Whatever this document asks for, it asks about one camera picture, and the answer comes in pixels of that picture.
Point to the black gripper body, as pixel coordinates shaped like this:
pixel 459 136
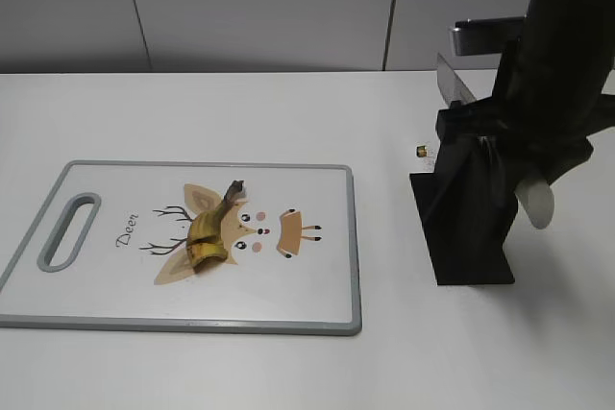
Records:
pixel 551 96

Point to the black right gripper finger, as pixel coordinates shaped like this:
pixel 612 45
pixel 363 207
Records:
pixel 558 159

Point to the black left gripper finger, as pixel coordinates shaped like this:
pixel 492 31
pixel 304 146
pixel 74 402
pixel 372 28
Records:
pixel 483 117

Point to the white-handled kitchen knife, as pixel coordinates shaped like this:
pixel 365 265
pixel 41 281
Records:
pixel 532 192

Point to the yellow banana stem piece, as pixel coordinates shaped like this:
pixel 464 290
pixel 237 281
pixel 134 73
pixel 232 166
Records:
pixel 216 225

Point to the small brass nut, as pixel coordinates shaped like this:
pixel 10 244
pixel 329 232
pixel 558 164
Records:
pixel 421 151

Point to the black knife stand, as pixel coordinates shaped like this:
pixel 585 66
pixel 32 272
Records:
pixel 466 208

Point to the white deer cutting board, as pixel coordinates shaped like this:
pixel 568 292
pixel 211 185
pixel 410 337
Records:
pixel 107 251

